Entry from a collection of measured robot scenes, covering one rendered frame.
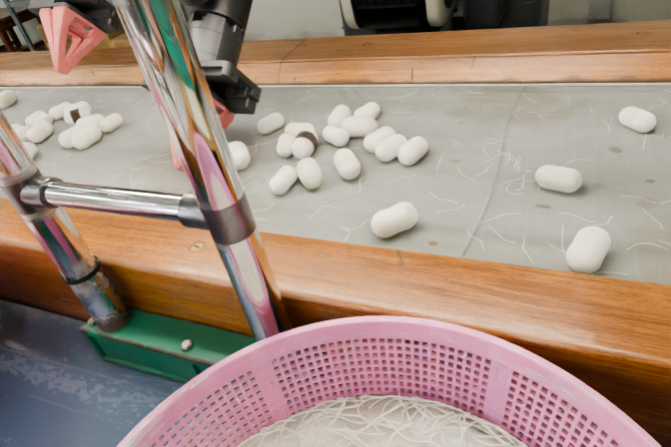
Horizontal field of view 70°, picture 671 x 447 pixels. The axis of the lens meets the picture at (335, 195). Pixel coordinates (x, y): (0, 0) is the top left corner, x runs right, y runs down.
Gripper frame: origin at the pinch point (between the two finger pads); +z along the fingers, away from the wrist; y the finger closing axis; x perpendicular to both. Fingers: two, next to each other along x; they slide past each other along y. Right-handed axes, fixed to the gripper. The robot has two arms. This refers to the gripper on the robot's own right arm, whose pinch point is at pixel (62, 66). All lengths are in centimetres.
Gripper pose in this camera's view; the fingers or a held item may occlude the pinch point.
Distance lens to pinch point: 74.0
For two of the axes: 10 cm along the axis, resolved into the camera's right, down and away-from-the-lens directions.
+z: -1.5, 9.7, -1.7
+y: 9.2, 0.8, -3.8
